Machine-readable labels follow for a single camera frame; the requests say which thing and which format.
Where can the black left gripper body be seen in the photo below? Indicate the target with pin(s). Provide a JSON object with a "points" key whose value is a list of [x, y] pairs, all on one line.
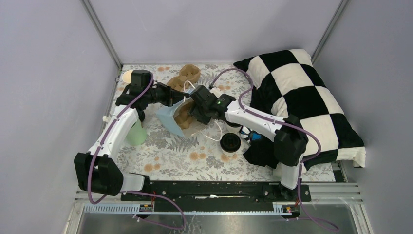
{"points": [[163, 94]]}

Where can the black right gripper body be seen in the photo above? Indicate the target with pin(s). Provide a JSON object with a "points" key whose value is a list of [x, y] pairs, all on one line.
{"points": [[200, 113]]}

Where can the brown cardboard cup carrier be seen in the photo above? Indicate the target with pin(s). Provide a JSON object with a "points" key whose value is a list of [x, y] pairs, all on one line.
{"points": [[182, 117], [189, 72]]}

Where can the light blue paper bag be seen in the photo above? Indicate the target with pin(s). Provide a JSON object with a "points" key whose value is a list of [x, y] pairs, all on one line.
{"points": [[166, 117]]}

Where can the black cup lid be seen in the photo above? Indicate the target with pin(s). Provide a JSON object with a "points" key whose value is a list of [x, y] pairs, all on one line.
{"points": [[233, 125], [230, 142]]}

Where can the stack of white paper cups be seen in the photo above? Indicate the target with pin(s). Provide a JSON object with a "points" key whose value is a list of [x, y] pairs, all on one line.
{"points": [[126, 77]]}

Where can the white paper cup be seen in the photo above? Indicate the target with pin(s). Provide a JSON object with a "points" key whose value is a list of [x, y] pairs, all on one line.
{"points": [[230, 154], [235, 130]]}

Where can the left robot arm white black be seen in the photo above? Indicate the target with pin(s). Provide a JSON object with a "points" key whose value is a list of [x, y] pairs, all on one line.
{"points": [[95, 169]]}

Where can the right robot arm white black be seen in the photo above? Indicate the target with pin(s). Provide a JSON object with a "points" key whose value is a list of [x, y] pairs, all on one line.
{"points": [[289, 139]]}

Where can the floral table mat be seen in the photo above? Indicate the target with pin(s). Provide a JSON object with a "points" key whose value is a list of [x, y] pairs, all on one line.
{"points": [[166, 156]]}

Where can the green cup holder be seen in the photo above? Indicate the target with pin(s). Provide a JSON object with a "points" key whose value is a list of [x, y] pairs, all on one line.
{"points": [[137, 135]]}

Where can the black white checkered blanket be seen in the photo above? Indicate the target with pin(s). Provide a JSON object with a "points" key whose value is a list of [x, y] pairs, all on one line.
{"points": [[286, 83]]}

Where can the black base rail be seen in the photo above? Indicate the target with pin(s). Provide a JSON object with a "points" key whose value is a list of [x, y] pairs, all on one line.
{"points": [[207, 196]]}

